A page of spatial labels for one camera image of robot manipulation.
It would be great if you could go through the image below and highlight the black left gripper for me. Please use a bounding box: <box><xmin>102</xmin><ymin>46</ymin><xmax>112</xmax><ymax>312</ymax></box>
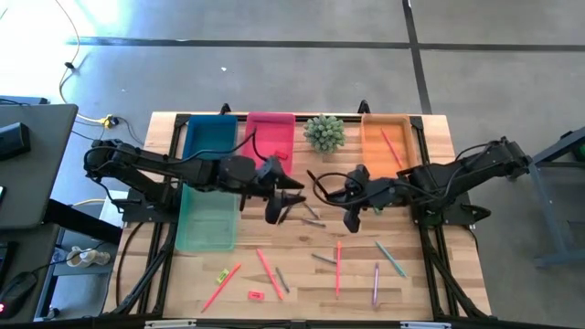
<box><xmin>253</xmin><ymin>155</ymin><xmax>307</xmax><ymax>206</ymax></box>

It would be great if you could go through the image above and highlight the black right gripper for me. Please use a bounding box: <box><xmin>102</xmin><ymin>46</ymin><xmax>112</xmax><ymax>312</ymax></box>
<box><xmin>324</xmin><ymin>166</ymin><xmax>399</xmax><ymax>211</ymax></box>

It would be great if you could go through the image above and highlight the teal pen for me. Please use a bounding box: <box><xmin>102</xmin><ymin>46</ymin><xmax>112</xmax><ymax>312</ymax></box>
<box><xmin>375</xmin><ymin>240</ymin><xmax>408</xmax><ymax>279</ymax></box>

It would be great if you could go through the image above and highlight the long pink pencil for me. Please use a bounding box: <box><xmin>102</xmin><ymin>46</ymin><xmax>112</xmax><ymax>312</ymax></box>
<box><xmin>255</xmin><ymin>248</ymin><xmax>285</xmax><ymax>302</ymax></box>

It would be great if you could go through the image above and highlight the orange pencil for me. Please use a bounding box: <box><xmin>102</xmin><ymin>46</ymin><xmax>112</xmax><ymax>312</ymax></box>
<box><xmin>200</xmin><ymin>261</ymin><xmax>242</xmax><ymax>314</ymax></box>

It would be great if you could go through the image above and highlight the orange plastic bin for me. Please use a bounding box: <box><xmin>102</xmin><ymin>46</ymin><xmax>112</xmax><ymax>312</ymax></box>
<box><xmin>360</xmin><ymin>113</ymin><xmax>418</xmax><ymax>180</ymax></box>

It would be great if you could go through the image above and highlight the pink plastic bin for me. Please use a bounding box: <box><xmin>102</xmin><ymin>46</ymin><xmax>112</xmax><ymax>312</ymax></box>
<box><xmin>240</xmin><ymin>111</ymin><xmax>297</xmax><ymax>179</ymax></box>

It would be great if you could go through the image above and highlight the potted green succulent plant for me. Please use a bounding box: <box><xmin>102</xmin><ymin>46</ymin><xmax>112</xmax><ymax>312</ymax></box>
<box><xmin>303</xmin><ymin>113</ymin><xmax>347</xmax><ymax>155</ymax></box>

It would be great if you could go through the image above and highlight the teal plastic bin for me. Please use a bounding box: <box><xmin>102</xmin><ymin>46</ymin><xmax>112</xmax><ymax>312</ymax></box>
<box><xmin>175</xmin><ymin>182</ymin><xmax>239</xmax><ymax>253</ymax></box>

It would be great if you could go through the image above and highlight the blue plastic bin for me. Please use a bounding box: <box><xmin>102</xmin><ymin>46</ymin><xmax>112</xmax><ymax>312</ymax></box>
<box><xmin>182</xmin><ymin>113</ymin><xmax>239</xmax><ymax>162</ymax></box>

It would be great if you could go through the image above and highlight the black desk bar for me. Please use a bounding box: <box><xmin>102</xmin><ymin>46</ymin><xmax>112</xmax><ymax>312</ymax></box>
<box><xmin>43</xmin><ymin>198</ymin><xmax>123</xmax><ymax>246</ymax></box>

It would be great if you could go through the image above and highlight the white rounded object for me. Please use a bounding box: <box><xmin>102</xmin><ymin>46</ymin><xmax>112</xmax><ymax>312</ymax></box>
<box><xmin>65</xmin><ymin>245</ymin><xmax>112</xmax><ymax>269</ymax></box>

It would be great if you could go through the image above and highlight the grey desk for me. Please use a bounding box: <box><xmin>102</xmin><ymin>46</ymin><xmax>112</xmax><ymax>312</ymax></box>
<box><xmin>0</xmin><ymin>103</ymin><xmax>80</xmax><ymax>231</ymax></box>

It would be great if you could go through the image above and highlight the black box device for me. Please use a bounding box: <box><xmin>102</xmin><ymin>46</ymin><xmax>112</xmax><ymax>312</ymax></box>
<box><xmin>0</xmin><ymin>122</ymin><xmax>32</xmax><ymax>162</ymax></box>

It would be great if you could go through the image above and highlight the black computer mouse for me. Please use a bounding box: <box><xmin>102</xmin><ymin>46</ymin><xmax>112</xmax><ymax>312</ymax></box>
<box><xmin>0</xmin><ymin>271</ymin><xmax>39</xmax><ymax>317</ymax></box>

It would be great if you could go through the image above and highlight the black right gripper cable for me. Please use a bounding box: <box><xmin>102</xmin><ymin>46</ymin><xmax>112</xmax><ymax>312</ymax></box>
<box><xmin>312</xmin><ymin>171</ymin><xmax>367</xmax><ymax>207</ymax></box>

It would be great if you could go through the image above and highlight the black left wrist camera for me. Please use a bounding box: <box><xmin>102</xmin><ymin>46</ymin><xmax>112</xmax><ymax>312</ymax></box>
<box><xmin>264</xmin><ymin>196</ymin><xmax>287</xmax><ymax>226</ymax></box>

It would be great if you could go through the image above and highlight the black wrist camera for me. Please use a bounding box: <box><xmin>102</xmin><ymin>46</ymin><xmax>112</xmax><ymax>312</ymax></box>
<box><xmin>264</xmin><ymin>196</ymin><xmax>287</xmax><ymax>226</ymax></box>
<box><xmin>342</xmin><ymin>207</ymin><xmax>363</xmax><ymax>235</ymax></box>

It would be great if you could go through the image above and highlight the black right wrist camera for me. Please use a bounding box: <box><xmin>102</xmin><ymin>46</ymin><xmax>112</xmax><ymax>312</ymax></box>
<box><xmin>342</xmin><ymin>207</ymin><xmax>363</xmax><ymax>235</ymax></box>

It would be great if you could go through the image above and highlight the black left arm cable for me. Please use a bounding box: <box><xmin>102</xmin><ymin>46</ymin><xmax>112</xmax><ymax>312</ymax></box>
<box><xmin>175</xmin><ymin>127</ymin><xmax>271</xmax><ymax>165</ymax></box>

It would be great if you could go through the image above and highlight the black aluminium rig frame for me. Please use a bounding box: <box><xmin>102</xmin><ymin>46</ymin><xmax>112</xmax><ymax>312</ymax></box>
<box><xmin>103</xmin><ymin>99</ymin><xmax>494</xmax><ymax>328</ymax></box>

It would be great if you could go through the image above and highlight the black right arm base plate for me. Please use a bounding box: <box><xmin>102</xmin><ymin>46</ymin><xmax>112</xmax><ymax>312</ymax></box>
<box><xmin>408</xmin><ymin>188</ymin><xmax>493</xmax><ymax>228</ymax></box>

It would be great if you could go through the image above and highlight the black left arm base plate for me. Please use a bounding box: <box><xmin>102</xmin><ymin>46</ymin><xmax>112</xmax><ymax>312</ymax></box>
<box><xmin>119</xmin><ymin>188</ymin><xmax>180</xmax><ymax>225</ymax></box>

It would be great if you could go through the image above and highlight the white frame bracket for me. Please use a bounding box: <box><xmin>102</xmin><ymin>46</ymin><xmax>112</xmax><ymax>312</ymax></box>
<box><xmin>144</xmin><ymin>319</ymin><xmax>197</xmax><ymax>329</ymax></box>
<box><xmin>399</xmin><ymin>321</ymin><xmax>452</xmax><ymax>329</ymax></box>

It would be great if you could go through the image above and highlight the blue-grey metal cart frame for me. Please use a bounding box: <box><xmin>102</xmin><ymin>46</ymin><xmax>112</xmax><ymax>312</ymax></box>
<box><xmin>525</xmin><ymin>126</ymin><xmax>585</xmax><ymax>270</ymax></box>

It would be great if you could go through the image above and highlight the yellow floor cable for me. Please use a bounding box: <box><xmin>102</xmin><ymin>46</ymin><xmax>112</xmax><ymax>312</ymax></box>
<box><xmin>53</xmin><ymin>0</ymin><xmax>113</xmax><ymax>127</ymax></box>

